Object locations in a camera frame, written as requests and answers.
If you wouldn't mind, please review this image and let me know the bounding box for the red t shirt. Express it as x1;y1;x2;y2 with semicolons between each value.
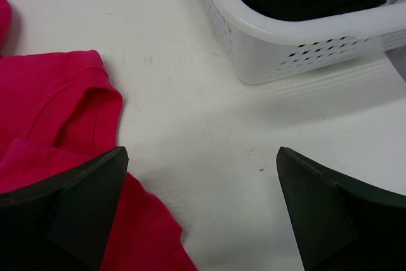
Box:
0;0;199;271

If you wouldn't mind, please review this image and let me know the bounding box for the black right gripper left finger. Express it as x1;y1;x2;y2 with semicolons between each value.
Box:
1;147;129;270

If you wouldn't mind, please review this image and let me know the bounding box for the white perforated plastic basket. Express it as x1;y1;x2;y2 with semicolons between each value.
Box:
201;0;405;84

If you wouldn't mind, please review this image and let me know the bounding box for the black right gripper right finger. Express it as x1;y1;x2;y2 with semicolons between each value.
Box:
276;147;405;270

